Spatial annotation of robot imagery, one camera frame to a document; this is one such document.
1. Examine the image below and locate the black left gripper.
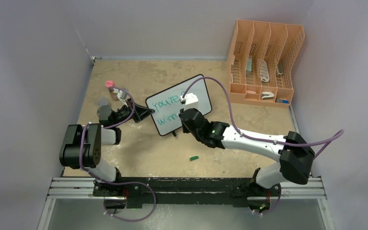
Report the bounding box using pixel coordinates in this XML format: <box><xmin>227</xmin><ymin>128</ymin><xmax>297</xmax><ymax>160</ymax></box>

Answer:
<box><xmin>112</xmin><ymin>98</ymin><xmax>154</xmax><ymax>127</ymax></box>

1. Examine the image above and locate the white whiteboard black frame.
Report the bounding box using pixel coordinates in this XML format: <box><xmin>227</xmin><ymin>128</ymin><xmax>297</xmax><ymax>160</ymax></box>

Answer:
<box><xmin>145</xmin><ymin>74</ymin><xmax>212</xmax><ymax>136</ymax></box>

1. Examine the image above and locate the green marker cap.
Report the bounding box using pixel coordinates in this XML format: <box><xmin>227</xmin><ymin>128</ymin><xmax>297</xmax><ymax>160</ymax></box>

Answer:
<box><xmin>189</xmin><ymin>156</ymin><xmax>199</xmax><ymax>161</ymax></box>

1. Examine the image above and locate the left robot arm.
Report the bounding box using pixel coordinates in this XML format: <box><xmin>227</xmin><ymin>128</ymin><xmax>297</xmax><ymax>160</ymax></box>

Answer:
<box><xmin>59</xmin><ymin>99</ymin><xmax>155</xmax><ymax>196</ymax></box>

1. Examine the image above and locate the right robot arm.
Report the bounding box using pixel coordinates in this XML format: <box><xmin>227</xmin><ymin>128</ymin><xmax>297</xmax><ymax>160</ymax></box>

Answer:
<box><xmin>179</xmin><ymin>108</ymin><xmax>315</xmax><ymax>195</ymax></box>

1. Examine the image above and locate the clear plastic clip jar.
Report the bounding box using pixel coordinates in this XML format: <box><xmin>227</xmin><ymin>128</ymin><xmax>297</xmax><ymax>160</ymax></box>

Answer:
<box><xmin>97</xmin><ymin>97</ymin><xmax>110</xmax><ymax>107</ymax></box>

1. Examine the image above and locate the pink lid crayon bottle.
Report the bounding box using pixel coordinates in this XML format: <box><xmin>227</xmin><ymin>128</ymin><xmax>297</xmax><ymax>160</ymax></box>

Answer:
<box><xmin>105</xmin><ymin>80</ymin><xmax>119</xmax><ymax>101</ymax></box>

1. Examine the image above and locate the white stapler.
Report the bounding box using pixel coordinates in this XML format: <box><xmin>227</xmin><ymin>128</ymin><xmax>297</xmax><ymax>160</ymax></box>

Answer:
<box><xmin>261</xmin><ymin>92</ymin><xmax>275</xmax><ymax>100</ymax></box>

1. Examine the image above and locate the white perforated object in organizer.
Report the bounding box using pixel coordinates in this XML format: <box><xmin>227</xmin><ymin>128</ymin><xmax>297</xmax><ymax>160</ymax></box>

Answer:
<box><xmin>260</xmin><ymin>60</ymin><xmax>270</xmax><ymax>83</ymax></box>

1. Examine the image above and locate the peach plastic file organizer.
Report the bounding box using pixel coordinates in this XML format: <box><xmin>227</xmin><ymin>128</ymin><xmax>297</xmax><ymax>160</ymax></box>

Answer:
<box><xmin>227</xmin><ymin>20</ymin><xmax>305</xmax><ymax>108</ymax></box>

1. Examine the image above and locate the blue small box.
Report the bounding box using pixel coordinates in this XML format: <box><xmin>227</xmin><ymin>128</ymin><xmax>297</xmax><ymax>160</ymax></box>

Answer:
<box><xmin>276</xmin><ymin>98</ymin><xmax>289</xmax><ymax>104</ymax></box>

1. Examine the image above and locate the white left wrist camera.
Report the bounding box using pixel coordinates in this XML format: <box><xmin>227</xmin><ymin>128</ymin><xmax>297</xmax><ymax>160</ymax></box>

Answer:
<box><xmin>112</xmin><ymin>88</ymin><xmax>127</xmax><ymax>101</ymax></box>

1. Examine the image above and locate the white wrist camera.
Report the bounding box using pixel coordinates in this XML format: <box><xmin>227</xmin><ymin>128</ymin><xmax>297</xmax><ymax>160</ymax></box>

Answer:
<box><xmin>180</xmin><ymin>93</ymin><xmax>199</xmax><ymax>111</ymax></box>
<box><xmin>112</xmin><ymin>88</ymin><xmax>127</xmax><ymax>101</ymax></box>

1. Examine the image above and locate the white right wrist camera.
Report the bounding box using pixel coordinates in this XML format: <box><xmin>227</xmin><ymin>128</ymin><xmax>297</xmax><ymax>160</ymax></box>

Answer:
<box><xmin>180</xmin><ymin>93</ymin><xmax>199</xmax><ymax>111</ymax></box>

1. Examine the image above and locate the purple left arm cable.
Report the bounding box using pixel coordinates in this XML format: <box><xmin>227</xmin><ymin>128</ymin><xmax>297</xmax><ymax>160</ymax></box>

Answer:
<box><xmin>79</xmin><ymin>87</ymin><xmax>157</xmax><ymax>223</ymax></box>

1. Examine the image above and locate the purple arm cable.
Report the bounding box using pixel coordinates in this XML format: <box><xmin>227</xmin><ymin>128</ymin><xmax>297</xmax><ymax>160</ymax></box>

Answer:
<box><xmin>79</xmin><ymin>87</ymin><xmax>157</xmax><ymax>223</ymax></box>
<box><xmin>182</xmin><ymin>76</ymin><xmax>345</xmax><ymax>217</ymax></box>

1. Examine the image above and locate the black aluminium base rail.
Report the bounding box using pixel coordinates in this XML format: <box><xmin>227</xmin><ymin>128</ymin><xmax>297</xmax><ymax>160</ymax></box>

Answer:
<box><xmin>46</xmin><ymin>176</ymin><xmax>327</xmax><ymax>210</ymax></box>

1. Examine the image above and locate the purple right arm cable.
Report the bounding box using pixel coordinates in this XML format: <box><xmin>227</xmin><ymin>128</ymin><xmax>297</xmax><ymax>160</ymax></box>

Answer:
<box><xmin>182</xmin><ymin>76</ymin><xmax>345</xmax><ymax>217</ymax></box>

